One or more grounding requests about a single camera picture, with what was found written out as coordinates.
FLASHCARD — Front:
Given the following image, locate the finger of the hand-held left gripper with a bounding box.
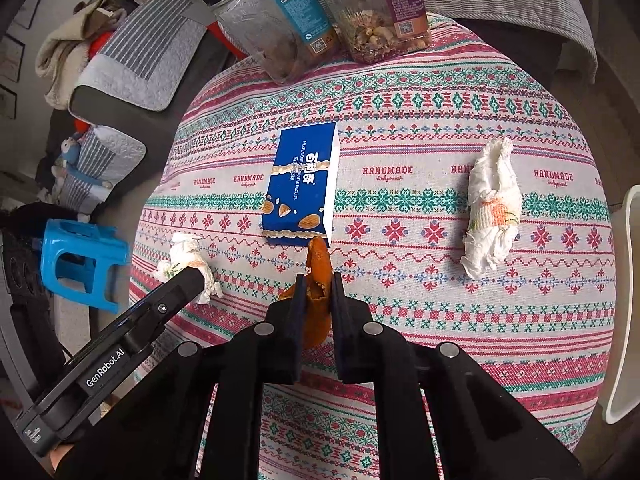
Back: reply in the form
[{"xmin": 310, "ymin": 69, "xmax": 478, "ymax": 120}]
[{"xmin": 119, "ymin": 266, "xmax": 208, "ymax": 334}]

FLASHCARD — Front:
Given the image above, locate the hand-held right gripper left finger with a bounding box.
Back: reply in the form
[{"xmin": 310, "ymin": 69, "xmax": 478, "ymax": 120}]
[{"xmin": 55, "ymin": 273, "xmax": 308, "ymax": 480}]

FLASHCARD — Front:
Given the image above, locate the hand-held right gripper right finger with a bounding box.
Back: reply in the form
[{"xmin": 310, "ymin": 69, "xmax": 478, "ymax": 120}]
[{"xmin": 330, "ymin": 272, "xmax": 585, "ymax": 480}]

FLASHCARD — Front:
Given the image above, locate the orange peel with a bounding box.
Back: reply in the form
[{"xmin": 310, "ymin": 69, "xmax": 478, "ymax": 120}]
[{"xmin": 280, "ymin": 236, "xmax": 333, "ymax": 350}]

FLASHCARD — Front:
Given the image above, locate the white plastic waste bin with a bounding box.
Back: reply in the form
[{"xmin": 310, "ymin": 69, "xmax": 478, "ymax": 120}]
[{"xmin": 602, "ymin": 185, "xmax": 640, "ymax": 423}]

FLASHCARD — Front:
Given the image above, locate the patterned red green tablecloth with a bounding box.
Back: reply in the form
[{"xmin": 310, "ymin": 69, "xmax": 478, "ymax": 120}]
[{"xmin": 129, "ymin": 12, "xmax": 617, "ymax": 480}]

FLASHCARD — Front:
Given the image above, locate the blue plastic stool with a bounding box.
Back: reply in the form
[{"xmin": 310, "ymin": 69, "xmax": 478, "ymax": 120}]
[{"xmin": 40, "ymin": 220, "xmax": 131, "ymax": 314}]

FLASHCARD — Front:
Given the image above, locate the blue biscuit box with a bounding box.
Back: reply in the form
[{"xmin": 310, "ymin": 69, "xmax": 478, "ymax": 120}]
[{"xmin": 260, "ymin": 122, "xmax": 341, "ymax": 247}]

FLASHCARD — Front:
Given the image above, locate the black perforated plastic object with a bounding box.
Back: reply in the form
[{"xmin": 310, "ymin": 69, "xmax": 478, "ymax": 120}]
[{"xmin": 0, "ymin": 205, "xmax": 56, "ymax": 311}]

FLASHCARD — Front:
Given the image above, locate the grey quilted sofa cover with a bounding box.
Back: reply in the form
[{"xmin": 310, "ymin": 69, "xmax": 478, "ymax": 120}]
[{"xmin": 52, "ymin": 125, "xmax": 148, "ymax": 220}]

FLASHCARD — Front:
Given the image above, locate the blue plush toy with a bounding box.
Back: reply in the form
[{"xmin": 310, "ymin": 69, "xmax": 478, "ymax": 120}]
[{"xmin": 59, "ymin": 132, "xmax": 87, "ymax": 167}]

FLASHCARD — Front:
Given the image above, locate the white tissue orange print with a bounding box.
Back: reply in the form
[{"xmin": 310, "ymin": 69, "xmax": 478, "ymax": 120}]
[{"xmin": 460, "ymin": 137, "xmax": 521, "ymax": 280}]

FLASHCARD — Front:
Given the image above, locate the dark grey sofa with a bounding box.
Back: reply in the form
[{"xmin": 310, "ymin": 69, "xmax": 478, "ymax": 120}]
[{"xmin": 35, "ymin": 0, "xmax": 236, "ymax": 211}]

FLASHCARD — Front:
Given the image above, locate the grey striped sofa cover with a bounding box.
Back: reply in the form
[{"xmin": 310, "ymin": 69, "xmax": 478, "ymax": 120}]
[{"xmin": 70, "ymin": 0, "xmax": 208, "ymax": 113}]

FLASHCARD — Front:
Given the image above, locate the pile of beige clothes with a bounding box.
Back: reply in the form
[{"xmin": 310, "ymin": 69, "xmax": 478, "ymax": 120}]
[{"xmin": 36, "ymin": 0, "xmax": 121, "ymax": 111}]

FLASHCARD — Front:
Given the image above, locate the clear jar teal label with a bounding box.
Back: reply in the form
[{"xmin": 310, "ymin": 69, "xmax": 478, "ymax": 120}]
[{"xmin": 200, "ymin": 0, "xmax": 341, "ymax": 86}]

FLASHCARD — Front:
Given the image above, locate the clear jar purple label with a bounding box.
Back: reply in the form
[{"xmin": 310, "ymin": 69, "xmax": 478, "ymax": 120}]
[{"xmin": 305, "ymin": 0, "xmax": 432, "ymax": 64}]

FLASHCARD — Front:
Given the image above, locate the framed wall picture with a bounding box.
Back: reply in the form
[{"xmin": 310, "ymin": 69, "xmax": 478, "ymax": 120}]
[
  {"xmin": 10, "ymin": 0, "xmax": 53, "ymax": 31},
  {"xmin": 0, "ymin": 35, "xmax": 26, "ymax": 83}
]

